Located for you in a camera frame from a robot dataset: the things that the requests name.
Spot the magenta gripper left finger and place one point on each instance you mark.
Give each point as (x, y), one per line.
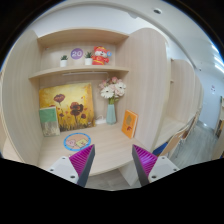
(75, 168)

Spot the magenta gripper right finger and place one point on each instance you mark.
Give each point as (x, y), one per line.
(149, 167)

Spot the round blue mouse pad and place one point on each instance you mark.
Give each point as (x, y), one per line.
(76, 141)

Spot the orange book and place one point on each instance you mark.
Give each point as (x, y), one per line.
(129, 123)

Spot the white power adapter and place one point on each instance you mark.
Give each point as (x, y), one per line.
(100, 120)

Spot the wooden chair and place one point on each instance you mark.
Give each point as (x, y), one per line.
(172, 132)

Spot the light blue vase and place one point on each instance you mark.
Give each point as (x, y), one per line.
(111, 116)

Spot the yellow poppy flower painting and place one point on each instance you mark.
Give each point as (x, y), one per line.
(73, 102)

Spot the pink and white flower bouquet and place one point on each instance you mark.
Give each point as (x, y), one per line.
(112, 89)

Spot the wooden shelf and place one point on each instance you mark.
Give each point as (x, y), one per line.
(78, 69)

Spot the right small potted plant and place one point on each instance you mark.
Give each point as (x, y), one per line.
(88, 58)

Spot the small potted plant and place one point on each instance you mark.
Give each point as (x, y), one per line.
(63, 61)
(88, 58)

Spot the left small potted plant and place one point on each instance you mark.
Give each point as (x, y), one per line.
(63, 61)

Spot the red plush toy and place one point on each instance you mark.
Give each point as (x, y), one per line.
(100, 56)

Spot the purple round number sign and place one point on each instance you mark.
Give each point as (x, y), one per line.
(76, 53)

